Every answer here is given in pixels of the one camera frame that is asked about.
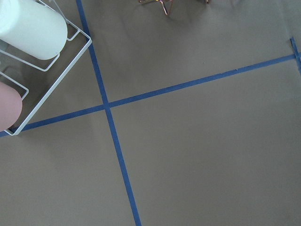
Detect pink cup large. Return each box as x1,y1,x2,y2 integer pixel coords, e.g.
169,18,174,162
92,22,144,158
0,82,23,131

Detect white cup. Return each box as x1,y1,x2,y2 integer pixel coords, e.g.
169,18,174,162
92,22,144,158
0,0,68,60

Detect copper wire bottle rack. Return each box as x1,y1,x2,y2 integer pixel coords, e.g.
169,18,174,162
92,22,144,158
138,0,210,16

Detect white wire cup rack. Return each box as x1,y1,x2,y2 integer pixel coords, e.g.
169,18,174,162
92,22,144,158
0,0,92,137

